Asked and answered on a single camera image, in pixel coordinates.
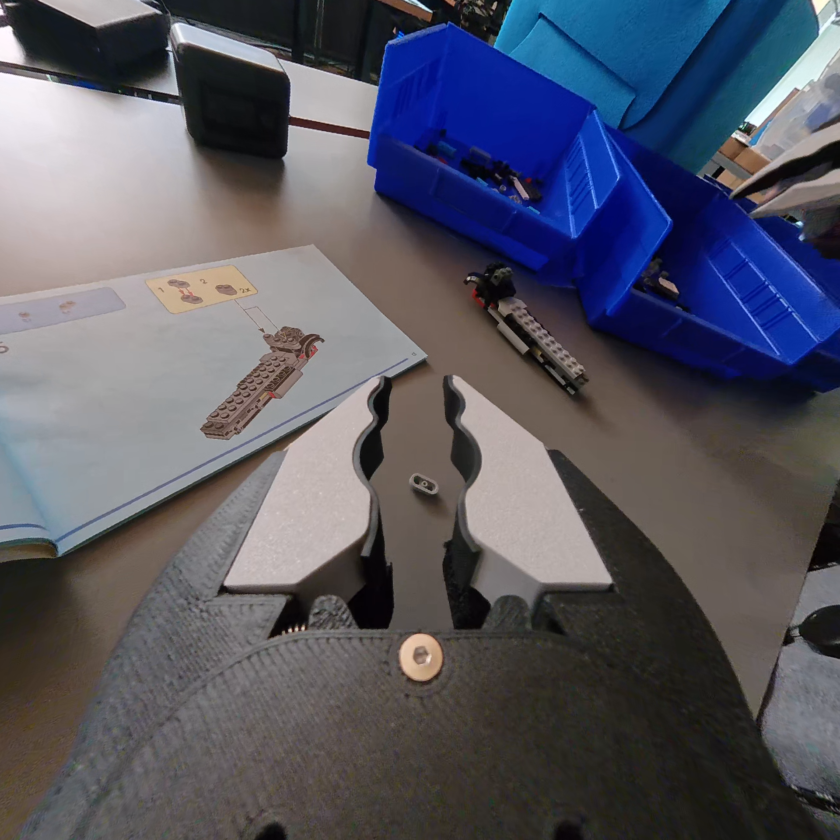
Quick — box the pile of colourful toy bricks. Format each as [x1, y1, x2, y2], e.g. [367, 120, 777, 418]
[420, 128, 547, 206]

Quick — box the teal upholstered chair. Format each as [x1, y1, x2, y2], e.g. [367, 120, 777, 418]
[493, 0, 821, 173]

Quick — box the grey black brick model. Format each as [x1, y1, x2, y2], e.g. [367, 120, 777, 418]
[465, 261, 589, 398]

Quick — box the light blue instruction booklet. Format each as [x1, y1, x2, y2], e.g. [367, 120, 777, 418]
[0, 244, 429, 564]

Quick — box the black cube device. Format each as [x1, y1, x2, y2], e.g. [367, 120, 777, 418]
[169, 23, 291, 160]

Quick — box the flat black box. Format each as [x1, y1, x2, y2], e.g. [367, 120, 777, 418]
[0, 0, 173, 73]

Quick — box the blue plastic storage bin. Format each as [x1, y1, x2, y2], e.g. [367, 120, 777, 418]
[369, 23, 675, 286]
[574, 125, 840, 395]

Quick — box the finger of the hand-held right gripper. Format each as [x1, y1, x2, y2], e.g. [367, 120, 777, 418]
[748, 178, 840, 221]
[728, 128, 840, 200]

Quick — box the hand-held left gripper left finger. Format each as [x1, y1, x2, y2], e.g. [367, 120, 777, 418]
[223, 375, 396, 626]

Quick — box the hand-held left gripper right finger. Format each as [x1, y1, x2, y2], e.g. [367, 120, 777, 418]
[441, 374, 614, 627]

